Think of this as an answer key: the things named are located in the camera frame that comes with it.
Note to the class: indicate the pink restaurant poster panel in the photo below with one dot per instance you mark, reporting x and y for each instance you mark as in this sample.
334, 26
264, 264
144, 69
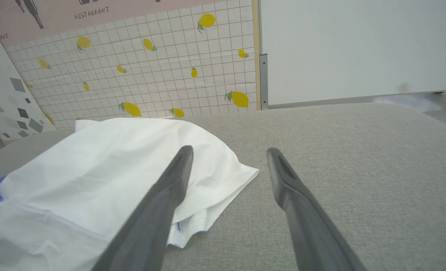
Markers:
57, 19

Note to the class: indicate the lemon print tiled partition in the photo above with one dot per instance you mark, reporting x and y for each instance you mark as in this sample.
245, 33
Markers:
151, 90

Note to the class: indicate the plain white partition board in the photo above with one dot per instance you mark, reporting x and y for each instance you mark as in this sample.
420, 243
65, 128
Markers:
358, 45

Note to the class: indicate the grey metal partition post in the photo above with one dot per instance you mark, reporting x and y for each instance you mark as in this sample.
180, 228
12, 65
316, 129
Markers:
263, 82

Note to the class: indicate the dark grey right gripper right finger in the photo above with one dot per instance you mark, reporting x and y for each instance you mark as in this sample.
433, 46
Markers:
306, 222

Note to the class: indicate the white T-shirt with blue sleeves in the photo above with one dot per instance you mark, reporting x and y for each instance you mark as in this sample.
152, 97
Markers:
95, 180

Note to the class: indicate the grey terrazzo pattern panel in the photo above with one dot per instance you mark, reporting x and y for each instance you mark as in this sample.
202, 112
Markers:
4, 94

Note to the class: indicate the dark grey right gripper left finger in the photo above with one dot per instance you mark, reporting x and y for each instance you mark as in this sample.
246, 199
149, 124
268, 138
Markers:
159, 210

